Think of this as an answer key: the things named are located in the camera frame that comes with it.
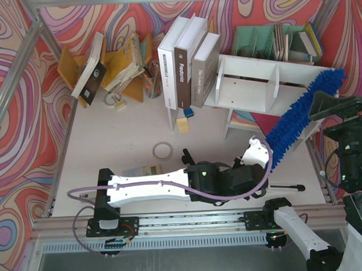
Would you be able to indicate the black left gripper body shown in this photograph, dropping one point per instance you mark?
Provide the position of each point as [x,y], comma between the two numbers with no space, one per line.
[260,175]

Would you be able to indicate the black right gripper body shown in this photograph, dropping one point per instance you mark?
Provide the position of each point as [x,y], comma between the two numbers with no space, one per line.
[342,112]

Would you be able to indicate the blue microfiber duster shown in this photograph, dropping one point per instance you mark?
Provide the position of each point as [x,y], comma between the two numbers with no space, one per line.
[291,124]

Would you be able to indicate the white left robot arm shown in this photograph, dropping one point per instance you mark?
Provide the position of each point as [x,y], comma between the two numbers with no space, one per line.
[206,182]

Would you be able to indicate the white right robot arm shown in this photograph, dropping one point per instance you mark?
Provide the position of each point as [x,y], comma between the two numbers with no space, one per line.
[334,243]

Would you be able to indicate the white wooden bookshelf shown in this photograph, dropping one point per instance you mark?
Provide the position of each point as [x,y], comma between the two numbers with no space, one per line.
[259,86]

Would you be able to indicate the small wooden block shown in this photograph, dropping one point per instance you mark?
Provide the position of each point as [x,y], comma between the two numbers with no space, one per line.
[183,126]

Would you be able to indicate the blue black small eraser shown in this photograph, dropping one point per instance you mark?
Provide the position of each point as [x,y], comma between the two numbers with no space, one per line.
[188,112]

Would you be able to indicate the teal paper sheets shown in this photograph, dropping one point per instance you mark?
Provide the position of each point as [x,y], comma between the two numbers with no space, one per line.
[243,118]

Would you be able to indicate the black white pen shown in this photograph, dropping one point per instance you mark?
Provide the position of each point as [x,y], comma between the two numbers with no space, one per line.
[296,187]

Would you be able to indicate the clear pencil cup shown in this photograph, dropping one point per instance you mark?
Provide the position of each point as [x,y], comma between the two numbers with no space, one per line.
[151,80]

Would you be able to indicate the blue yellow folders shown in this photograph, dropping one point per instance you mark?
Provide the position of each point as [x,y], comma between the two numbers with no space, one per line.
[311,40]

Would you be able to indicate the taupe Lonely Ones book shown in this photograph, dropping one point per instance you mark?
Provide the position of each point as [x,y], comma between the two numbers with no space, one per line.
[204,68]

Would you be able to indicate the teal desk organizer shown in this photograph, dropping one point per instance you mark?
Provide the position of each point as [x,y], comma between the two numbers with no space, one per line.
[279,42]

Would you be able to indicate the white Mademoiselle book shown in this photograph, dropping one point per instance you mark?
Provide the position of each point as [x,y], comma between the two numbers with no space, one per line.
[167,61]

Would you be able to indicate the yellow worn books stack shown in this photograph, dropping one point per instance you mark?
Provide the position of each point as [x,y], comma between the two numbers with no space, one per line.
[124,65]

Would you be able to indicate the brown Fredonia book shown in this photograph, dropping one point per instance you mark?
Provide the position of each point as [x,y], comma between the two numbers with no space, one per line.
[184,50]

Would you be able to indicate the white book black cover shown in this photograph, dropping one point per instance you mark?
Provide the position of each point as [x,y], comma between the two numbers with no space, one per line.
[90,71]

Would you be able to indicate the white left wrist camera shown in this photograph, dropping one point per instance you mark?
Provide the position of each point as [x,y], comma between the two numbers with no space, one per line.
[257,153]

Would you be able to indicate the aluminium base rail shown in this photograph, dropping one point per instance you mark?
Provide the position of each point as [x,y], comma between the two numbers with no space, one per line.
[160,231]

